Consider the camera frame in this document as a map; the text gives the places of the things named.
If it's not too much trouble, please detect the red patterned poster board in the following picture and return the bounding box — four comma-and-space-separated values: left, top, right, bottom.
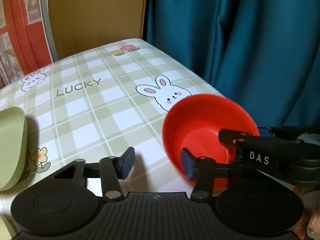
1, 0, 57, 87

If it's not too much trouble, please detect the checkered bunny tablecloth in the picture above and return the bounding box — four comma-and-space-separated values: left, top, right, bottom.
0, 38, 261, 240

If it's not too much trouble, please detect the green plastic plate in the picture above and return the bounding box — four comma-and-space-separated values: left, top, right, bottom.
0, 107, 28, 191

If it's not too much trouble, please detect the brown cardboard panel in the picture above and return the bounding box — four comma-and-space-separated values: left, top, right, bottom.
48, 0, 146, 59

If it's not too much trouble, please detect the teal curtain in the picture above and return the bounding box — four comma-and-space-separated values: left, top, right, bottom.
143, 0, 319, 127

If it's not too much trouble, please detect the red plastic bowl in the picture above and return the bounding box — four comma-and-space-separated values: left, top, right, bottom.
162, 94, 259, 176

